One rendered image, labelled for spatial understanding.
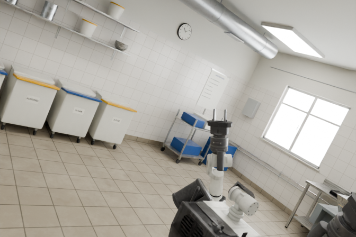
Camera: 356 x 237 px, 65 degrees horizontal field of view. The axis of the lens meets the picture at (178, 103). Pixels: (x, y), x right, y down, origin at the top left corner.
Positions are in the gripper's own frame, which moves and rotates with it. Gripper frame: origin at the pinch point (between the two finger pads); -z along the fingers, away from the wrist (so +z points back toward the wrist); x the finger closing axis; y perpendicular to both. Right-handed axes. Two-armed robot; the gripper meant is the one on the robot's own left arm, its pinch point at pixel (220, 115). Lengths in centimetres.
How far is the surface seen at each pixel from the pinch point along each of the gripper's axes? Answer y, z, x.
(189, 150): -388, 127, -159
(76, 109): -183, 29, -260
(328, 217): -105, 89, 62
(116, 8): -236, -124, -226
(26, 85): -123, -6, -287
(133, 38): -296, -85, -232
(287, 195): -447, 211, 27
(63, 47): -202, -63, -300
